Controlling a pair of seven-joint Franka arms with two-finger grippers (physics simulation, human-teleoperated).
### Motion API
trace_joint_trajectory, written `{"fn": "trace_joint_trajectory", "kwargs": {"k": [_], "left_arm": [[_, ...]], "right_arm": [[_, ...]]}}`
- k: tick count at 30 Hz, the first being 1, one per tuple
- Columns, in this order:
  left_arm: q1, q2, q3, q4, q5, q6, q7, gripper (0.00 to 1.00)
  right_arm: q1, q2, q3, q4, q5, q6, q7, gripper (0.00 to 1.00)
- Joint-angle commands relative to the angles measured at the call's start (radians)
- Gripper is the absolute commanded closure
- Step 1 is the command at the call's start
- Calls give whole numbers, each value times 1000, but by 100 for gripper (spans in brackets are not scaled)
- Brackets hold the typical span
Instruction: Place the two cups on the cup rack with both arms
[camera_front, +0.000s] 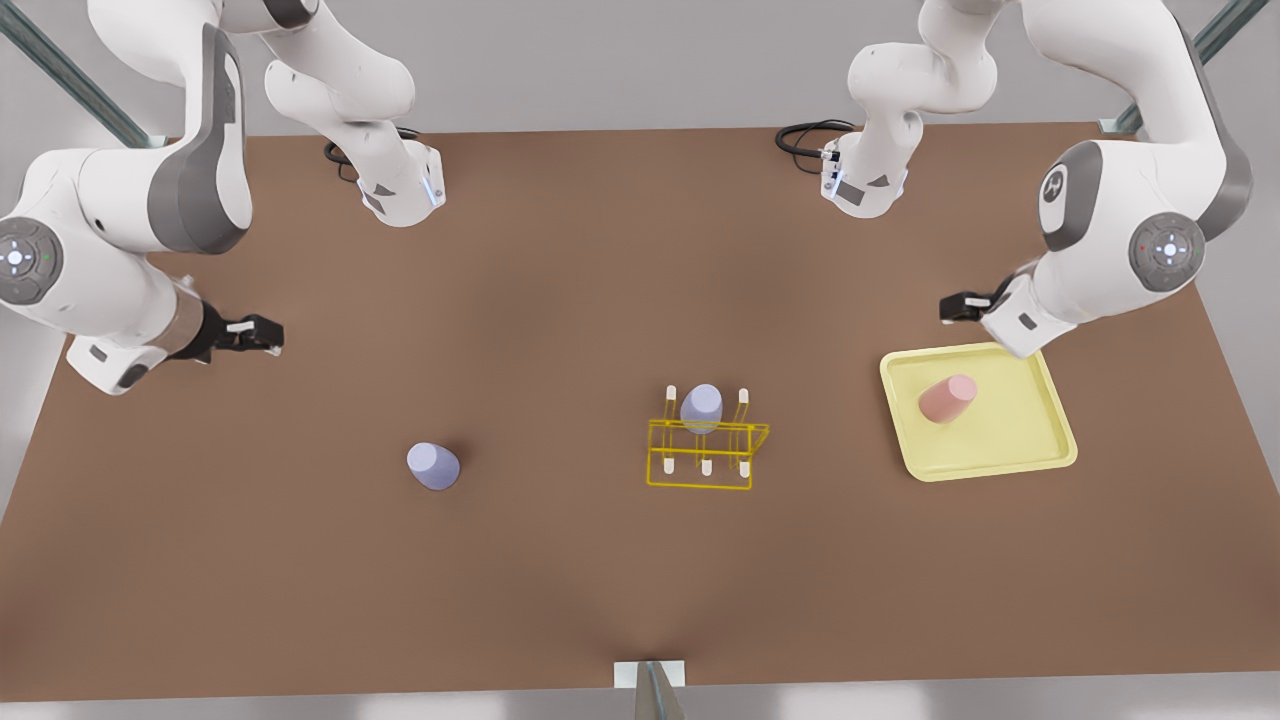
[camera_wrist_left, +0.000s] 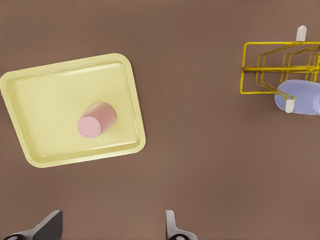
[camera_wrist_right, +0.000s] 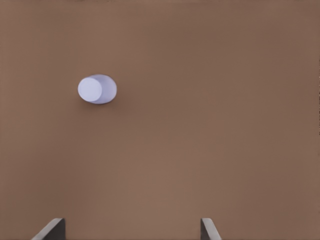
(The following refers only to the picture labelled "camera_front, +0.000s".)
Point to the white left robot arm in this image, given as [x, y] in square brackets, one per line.
[1120, 240]

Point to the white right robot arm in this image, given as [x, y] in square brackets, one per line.
[120, 220]

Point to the pink cup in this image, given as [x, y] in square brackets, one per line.
[946, 397]

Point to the yellow square tray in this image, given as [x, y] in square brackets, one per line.
[978, 411]

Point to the lavender cup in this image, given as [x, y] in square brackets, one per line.
[701, 407]
[433, 466]

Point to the silver frame post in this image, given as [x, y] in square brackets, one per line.
[1190, 60]
[75, 75]
[655, 690]

